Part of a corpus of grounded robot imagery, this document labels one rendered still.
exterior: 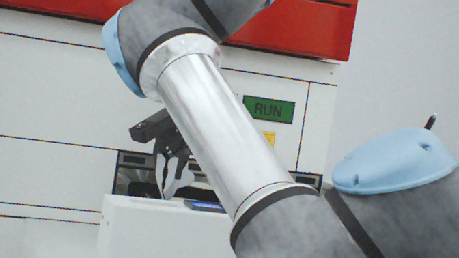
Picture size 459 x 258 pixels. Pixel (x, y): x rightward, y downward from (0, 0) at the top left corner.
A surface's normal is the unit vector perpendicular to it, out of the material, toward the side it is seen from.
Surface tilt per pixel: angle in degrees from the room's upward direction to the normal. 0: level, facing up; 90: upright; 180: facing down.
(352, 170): 38
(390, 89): 90
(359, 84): 90
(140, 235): 90
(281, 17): 90
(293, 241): 61
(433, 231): 101
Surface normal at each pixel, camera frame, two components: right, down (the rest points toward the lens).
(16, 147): 0.28, 0.09
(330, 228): -0.37, -0.40
